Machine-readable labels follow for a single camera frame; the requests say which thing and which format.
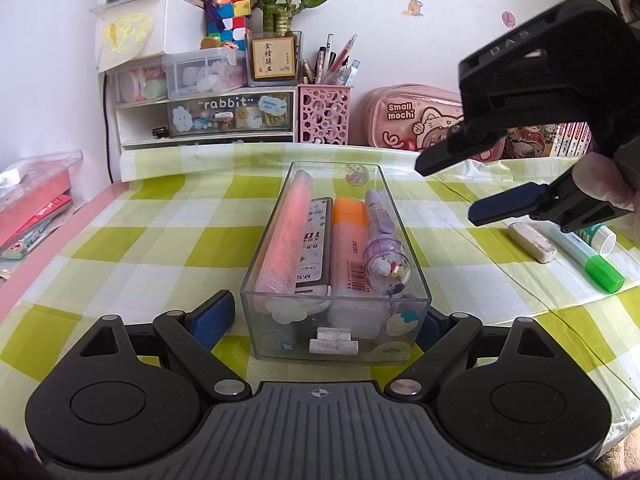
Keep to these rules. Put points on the small figurine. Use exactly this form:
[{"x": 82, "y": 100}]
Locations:
[{"x": 217, "y": 42}]

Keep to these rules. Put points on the pink highlighter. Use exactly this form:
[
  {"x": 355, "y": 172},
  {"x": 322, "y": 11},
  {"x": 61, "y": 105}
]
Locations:
[{"x": 285, "y": 230}]

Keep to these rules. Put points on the white eraser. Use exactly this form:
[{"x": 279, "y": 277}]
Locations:
[{"x": 530, "y": 242}]

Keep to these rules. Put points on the grey pencil lead case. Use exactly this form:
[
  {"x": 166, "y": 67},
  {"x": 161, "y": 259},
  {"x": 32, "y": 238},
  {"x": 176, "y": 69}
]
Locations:
[{"x": 315, "y": 245}]

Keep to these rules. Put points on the clear plastic organizer box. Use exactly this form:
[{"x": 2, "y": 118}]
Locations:
[{"x": 325, "y": 180}]

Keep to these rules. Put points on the pink cartoon pencil case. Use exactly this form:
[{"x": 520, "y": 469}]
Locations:
[{"x": 400, "y": 120}]

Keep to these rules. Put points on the pink perforated pen holder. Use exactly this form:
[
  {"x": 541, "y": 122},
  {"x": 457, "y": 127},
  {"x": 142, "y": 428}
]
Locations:
[{"x": 325, "y": 115}]

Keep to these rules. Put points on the white charger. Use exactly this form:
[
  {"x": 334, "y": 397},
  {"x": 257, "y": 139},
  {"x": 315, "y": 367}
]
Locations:
[{"x": 9, "y": 178}]

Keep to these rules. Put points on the white drawer cabinet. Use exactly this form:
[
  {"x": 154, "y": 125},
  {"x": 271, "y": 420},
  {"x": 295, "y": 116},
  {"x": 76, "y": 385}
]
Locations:
[{"x": 210, "y": 120}]

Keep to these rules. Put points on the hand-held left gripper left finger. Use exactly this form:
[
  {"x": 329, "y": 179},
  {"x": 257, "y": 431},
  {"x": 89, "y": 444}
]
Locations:
[{"x": 215, "y": 317}]

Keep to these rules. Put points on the small white plastic clip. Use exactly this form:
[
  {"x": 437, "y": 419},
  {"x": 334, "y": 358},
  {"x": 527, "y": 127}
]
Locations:
[{"x": 332, "y": 342}]

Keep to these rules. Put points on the clear storage box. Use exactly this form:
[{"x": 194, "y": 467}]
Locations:
[
  {"x": 205, "y": 75},
  {"x": 137, "y": 82}
]

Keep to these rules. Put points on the green checked tablecloth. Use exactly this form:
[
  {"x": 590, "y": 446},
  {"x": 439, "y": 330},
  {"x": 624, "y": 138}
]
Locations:
[{"x": 150, "y": 240}]

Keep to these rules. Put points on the person's right hand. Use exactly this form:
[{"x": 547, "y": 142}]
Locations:
[{"x": 600, "y": 180}]

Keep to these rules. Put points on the stack of red books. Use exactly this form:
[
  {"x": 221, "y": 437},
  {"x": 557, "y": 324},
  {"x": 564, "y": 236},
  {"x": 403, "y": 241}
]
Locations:
[{"x": 35, "y": 200}]

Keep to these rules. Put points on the green cap glue stick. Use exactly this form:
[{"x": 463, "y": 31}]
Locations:
[{"x": 595, "y": 265}]

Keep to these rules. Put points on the purple cartoon pen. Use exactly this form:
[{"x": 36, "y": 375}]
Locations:
[{"x": 385, "y": 255}]

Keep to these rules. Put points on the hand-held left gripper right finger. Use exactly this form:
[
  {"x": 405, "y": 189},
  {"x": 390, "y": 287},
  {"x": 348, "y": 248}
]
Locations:
[{"x": 440, "y": 335}]

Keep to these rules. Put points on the yellow sticker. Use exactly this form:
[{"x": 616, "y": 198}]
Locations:
[{"x": 125, "y": 32}]

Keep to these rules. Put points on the black binder clip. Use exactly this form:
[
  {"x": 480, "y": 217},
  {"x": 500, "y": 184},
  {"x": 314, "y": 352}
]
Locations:
[{"x": 160, "y": 132}]

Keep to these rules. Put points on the lucky bamboo in glass vase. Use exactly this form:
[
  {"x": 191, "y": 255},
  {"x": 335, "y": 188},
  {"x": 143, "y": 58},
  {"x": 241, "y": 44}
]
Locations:
[{"x": 275, "y": 55}]

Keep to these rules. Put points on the bunch of pens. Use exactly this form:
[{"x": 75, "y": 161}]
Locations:
[{"x": 335, "y": 62}]

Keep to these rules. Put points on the colourful puzzle cube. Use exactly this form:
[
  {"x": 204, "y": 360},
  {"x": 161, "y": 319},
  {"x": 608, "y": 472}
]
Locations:
[{"x": 230, "y": 12}]

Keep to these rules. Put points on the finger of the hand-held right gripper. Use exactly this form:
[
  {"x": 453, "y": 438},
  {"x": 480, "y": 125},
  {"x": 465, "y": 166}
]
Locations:
[
  {"x": 505, "y": 205},
  {"x": 450, "y": 155}
]

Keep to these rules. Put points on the cartoon wall sticker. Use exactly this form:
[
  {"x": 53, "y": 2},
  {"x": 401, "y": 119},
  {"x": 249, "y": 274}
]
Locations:
[
  {"x": 414, "y": 7},
  {"x": 508, "y": 18}
]

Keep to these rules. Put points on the white shelf box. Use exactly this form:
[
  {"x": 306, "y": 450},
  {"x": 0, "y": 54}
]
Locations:
[{"x": 150, "y": 25}]

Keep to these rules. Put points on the large white glue stick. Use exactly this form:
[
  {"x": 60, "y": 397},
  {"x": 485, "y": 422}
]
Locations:
[{"x": 600, "y": 240}]

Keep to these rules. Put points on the row of books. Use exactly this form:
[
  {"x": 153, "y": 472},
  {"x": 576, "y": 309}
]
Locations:
[{"x": 555, "y": 140}]

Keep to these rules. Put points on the orange highlighter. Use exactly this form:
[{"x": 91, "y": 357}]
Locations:
[{"x": 347, "y": 260}]

